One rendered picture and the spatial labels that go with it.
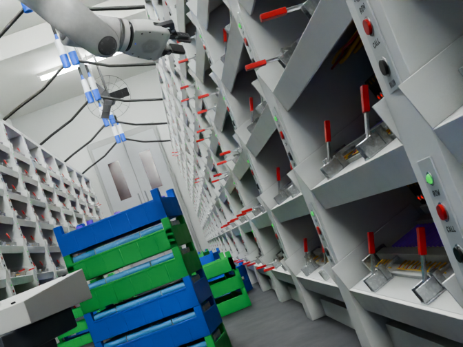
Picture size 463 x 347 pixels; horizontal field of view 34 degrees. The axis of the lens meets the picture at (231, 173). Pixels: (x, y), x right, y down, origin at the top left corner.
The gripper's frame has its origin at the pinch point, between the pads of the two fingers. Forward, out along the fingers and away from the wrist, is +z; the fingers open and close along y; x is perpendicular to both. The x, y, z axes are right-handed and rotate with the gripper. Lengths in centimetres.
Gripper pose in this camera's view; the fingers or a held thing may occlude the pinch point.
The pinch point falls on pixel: (180, 43)
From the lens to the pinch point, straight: 198.5
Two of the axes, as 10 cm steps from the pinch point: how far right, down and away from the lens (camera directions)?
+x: -3.3, -7.7, 5.5
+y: 4.3, -6.4, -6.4
